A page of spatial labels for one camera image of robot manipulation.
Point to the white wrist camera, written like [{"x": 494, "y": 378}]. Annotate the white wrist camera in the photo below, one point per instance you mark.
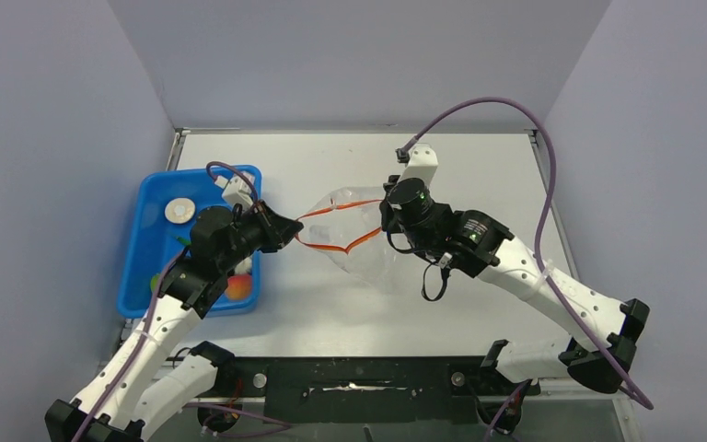
[
  {"x": 420, "y": 162},
  {"x": 235, "y": 191}
]

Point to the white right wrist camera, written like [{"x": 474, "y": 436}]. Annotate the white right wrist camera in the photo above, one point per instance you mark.
[{"x": 420, "y": 162}]

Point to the white toy garlic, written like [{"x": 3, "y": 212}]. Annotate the white toy garlic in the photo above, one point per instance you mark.
[{"x": 244, "y": 267}]

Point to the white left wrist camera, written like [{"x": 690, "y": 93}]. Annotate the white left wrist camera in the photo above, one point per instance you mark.
[{"x": 235, "y": 191}]

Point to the blue plastic bin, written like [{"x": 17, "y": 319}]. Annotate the blue plastic bin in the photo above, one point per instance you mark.
[{"x": 151, "y": 244}]

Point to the white round toy slice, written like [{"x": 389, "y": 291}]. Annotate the white round toy slice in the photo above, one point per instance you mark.
[{"x": 180, "y": 210}]

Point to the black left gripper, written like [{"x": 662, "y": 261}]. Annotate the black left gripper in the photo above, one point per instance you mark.
[{"x": 270, "y": 222}]

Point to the red yellow toy peach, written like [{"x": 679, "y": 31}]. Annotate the red yellow toy peach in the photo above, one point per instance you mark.
[{"x": 239, "y": 287}]

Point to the clear zip top bag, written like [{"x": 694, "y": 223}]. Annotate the clear zip top bag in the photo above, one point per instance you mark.
[{"x": 345, "y": 226}]

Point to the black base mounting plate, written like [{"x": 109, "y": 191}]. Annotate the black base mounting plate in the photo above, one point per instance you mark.
[{"x": 365, "y": 390}]

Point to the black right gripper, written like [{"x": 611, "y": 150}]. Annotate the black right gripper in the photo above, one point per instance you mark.
[{"x": 387, "y": 215}]

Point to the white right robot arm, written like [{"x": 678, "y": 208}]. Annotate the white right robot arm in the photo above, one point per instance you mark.
[{"x": 602, "y": 331}]

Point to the green toy leaf vegetable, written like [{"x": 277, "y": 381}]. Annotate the green toy leaf vegetable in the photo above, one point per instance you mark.
[{"x": 154, "y": 282}]

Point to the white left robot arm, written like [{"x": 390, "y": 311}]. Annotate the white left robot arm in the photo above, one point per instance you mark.
[{"x": 124, "y": 402}]

